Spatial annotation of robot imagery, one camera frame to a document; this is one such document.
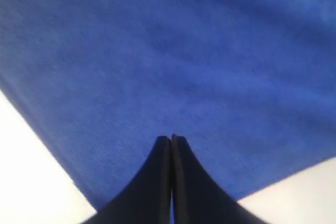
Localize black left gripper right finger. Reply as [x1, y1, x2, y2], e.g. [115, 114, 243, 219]
[171, 135, 265, 224]

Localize blue towel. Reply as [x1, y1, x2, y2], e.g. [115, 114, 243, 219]
[1, 0, 335, 209]

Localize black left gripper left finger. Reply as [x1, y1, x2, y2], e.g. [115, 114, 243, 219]
[84, 136, 171, 224]

